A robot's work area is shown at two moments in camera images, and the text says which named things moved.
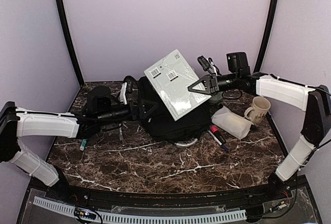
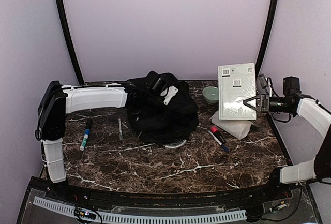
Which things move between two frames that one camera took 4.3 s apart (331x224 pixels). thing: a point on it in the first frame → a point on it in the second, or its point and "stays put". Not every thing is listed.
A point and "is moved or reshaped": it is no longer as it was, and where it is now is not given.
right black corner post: x=275 y=2 stays put
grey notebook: x=170 y=77 → x=236 y=83
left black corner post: x=64 y=28 stays put
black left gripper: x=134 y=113 → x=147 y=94
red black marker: x=215 y=129 stays put
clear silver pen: x=120 y=132 stays put
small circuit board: x=80 y=212 stays put
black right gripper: x=211 y=83 → x=262 y=98
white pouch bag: x=231 y=123 stays put
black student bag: x=158 y=122 is moved or reshaped
